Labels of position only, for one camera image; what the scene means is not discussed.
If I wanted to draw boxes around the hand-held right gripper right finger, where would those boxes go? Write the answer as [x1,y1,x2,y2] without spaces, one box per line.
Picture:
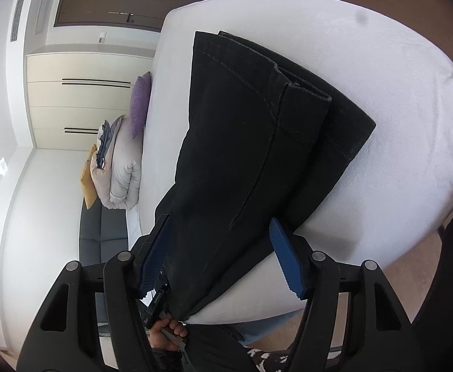
[269,217,424,372]

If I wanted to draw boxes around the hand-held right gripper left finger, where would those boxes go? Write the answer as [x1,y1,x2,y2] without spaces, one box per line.
[15,214,172,372]

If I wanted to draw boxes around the black pants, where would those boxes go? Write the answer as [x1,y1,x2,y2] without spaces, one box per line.
[155,30,377,324]

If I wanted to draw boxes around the person's left forearm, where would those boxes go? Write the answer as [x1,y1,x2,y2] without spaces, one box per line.
[151,347,186,372]

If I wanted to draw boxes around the person's left hand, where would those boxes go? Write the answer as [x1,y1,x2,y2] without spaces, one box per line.
[149,318,188,351]

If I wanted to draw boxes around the grey padded headboard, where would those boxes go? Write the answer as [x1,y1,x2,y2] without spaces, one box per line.
[78,201,130,326]

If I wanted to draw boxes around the person's dark clothing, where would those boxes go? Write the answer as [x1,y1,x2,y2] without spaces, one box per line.
[184,323,293,372]

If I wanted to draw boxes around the folded beige duvet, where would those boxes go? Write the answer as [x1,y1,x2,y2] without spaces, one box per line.
[90,114,142,210]

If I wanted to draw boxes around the yellow pillow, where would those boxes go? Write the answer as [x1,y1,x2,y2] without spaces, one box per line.
[80,143,97,210]

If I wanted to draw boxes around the purple pillow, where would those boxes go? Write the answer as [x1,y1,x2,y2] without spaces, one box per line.
[129,72,152,140]

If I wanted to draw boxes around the cream wardrobe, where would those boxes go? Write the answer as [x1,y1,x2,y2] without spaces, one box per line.
[26,44,157,152]

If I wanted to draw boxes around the bed with white sheet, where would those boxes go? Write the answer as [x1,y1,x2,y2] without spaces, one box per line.
[126,0,453,326]

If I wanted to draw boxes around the white air vent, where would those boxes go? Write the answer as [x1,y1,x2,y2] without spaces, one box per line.
[9,0,33,43]

